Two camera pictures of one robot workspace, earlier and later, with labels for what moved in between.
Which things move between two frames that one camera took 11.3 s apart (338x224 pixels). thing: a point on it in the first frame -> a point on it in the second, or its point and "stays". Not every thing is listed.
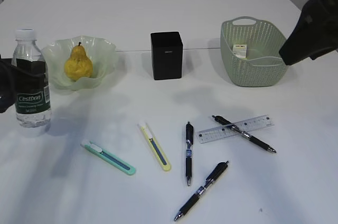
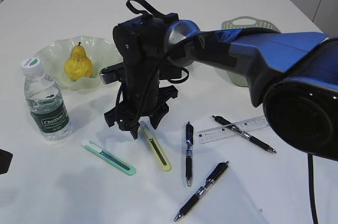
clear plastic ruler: x=225 y=131 stays
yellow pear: x=78 y=65 stays
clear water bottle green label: x=33 y=99 -> x=45 y=101
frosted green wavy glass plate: x=102 y=54 stays
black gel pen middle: x=189 y=155 stays
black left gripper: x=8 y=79 -> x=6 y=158
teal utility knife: x=113 y=160 stays
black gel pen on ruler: x=256 y=140 stays
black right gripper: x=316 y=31 -> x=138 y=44
